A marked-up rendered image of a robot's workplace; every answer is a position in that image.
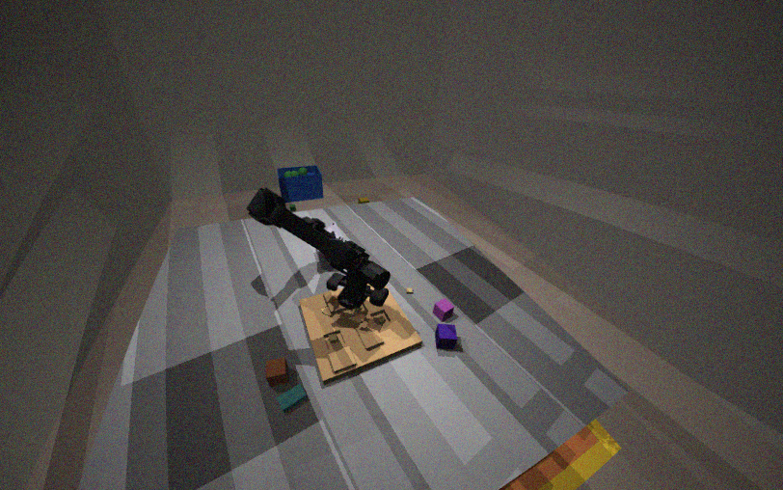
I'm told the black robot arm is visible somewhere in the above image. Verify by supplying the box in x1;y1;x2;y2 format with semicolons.
246;188;391;310

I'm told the teal rectangular block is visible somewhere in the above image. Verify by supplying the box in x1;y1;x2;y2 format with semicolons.
277;384;307;413

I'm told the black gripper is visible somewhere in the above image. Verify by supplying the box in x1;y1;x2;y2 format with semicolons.
327;272;389;308

